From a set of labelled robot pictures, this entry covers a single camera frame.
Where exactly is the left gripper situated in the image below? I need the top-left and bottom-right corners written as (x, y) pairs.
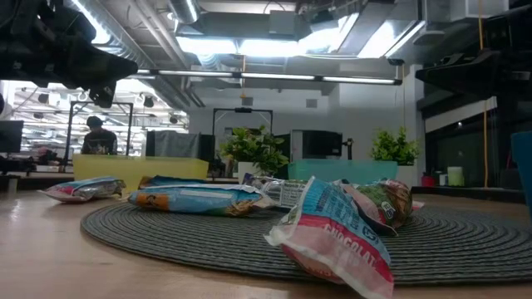
top-left (0, 39), bottom-right (139, 109)

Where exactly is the black metal frame stand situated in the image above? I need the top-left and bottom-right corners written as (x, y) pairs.
top-left (212, 106), bottom-right (274, 136)
top-left (62, 100), bottom-right (134, 172)

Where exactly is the green red granola bar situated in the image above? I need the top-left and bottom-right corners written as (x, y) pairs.
top-left (332, 178), bottom-right (425, 238)

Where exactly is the large-leaf potted plant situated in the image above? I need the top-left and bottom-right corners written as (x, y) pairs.
top-left (219, 125), bottom-right (290, 184)

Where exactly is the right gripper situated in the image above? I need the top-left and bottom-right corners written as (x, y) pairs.
top-left (415, 7), bottom-right (532, 100)

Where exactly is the blue red chocolate granola bar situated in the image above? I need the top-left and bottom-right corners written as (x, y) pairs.
top-left (264, 176), bottom-right (395, 299)

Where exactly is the black computer monitor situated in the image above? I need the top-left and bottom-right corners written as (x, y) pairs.
top-left (290, 129), bottom-right (344, 161)
top-left (0, 120), bottom-right (25, 154)

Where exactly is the grey cabinet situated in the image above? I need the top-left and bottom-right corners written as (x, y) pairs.
top-left (145, 130), bottom-right (215, 159)

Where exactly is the long LED light bar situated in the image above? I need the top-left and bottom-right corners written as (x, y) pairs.
top-left (131, 68), bottom-right (403, 86)

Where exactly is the white green wipes canister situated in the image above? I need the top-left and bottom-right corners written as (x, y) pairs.
top-left (446, 165), bottom-right (465, 188)

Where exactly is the blue granola bar silver seam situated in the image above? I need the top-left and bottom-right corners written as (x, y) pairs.
top-left (127, 183), bottom-right (275, 218)

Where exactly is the small-leaf potted plant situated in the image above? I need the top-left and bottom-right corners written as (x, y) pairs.
top-left (371, 126), bottom-right (421, 189)

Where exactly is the round grey woven placemat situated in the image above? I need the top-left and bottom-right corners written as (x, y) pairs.
top-left (80, 189), bottom-right (532, 286)

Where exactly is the pink blue granola bar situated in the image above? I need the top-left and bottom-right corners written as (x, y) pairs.
top-left (37, 176), bottom-right (127, 203)

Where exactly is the person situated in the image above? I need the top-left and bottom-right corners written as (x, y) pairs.
top-left (81, 115), bottom-right (119, 156)

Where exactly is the dark blue bin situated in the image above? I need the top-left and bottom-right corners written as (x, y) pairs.
top-left (510, 131), bottom-right (532, 217)

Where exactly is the white striped snack packet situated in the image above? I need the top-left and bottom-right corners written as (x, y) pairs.
top-left (242, 173), bottom-right (311, 210)

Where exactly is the teal translucent plastic bin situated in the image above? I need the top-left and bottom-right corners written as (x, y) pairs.
top-left (287, 159), bottom-right (399, 184)

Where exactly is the yellow power cable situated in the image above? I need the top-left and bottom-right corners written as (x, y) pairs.
top-left (476, 0), bottom-right (490, 189)

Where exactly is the yellow translucent plastic bin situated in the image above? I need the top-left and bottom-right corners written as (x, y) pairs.
top-left (72, 154), bottom-right (209, 193)

